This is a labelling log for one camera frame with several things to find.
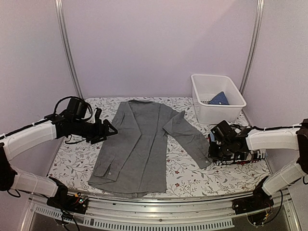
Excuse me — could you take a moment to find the floral patterned table cloth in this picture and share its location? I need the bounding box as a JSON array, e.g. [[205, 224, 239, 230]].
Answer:
[[47, 97, 274, 198]]

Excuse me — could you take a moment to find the left metal corner post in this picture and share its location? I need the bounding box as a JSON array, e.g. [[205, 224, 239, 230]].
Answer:
[[54, 0, 84, 99]]

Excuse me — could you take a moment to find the right metal corner post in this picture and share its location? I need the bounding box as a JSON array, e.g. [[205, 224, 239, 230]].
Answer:
[[240, 0, 265, 95]]

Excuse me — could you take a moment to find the blue dotted cloth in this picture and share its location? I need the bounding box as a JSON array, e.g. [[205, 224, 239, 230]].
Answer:
[[208, 91, 229, 105]]

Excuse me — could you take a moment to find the metal corner post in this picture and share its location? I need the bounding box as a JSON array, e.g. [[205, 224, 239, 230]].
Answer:
[[54, 0, 84, 99], [240, 0, 265, 95]]

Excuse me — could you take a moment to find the white plastic bin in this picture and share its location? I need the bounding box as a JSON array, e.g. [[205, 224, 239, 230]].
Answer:
[[191, 74, 246, 124]]

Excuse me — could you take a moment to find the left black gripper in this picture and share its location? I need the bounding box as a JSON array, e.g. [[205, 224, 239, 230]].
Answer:
[[73, 119, 118, 145]]

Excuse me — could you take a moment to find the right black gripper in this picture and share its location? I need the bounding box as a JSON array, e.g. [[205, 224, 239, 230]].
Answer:
[[208, 141, 233, 161]]

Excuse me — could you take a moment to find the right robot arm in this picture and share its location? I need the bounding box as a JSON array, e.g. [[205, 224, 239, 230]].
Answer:
[[208, 119, 308, 210]]

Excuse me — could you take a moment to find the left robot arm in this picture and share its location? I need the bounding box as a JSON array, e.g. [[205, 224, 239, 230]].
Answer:
[[0, 96, 118, 209]]

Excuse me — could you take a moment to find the grey long sleeve shirt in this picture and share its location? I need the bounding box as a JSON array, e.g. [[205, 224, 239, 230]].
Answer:
[[88, 100, 211, 198]]

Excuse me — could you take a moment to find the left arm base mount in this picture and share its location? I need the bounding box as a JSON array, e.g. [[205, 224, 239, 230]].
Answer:
[[47, 191, 89, 214]]

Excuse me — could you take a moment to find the aluminium front rail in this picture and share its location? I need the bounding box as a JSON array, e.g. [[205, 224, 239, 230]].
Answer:
[[20, 190, 303, 231]]

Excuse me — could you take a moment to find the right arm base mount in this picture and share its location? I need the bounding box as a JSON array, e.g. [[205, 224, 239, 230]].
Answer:
[[232, 191, 274, 215]]

